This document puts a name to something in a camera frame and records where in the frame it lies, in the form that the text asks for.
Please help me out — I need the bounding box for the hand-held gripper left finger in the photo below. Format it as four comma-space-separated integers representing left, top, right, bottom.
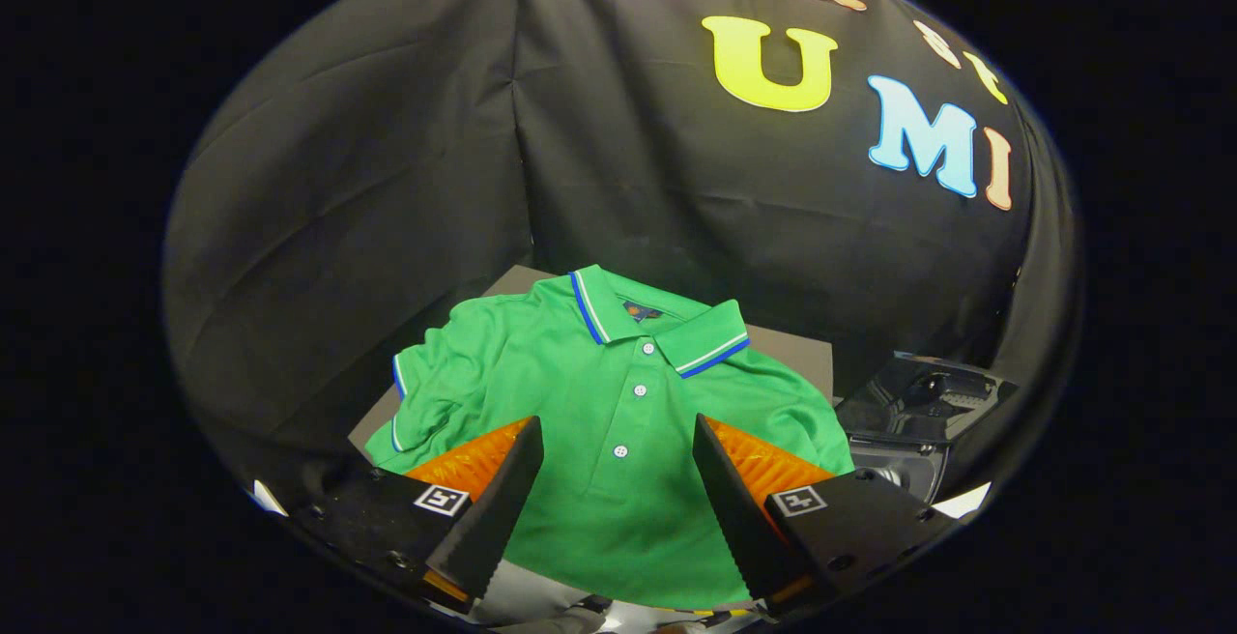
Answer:
290, 416, 545, 614

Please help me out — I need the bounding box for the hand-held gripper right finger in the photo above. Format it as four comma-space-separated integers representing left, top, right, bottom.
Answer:
692, 414, 958, 618

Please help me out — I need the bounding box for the green polo shirt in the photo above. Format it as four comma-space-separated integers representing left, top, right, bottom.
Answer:
365, 264, 856, 612

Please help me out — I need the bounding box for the dark washing machine lid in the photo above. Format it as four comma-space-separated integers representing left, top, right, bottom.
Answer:
836, 352, 1020, 447

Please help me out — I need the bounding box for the grey cabinet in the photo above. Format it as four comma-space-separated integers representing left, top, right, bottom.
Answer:
346, 265, 835, 627

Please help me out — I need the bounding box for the white flat sheet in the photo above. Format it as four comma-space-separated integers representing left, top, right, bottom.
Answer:
931, 481, 992, 520

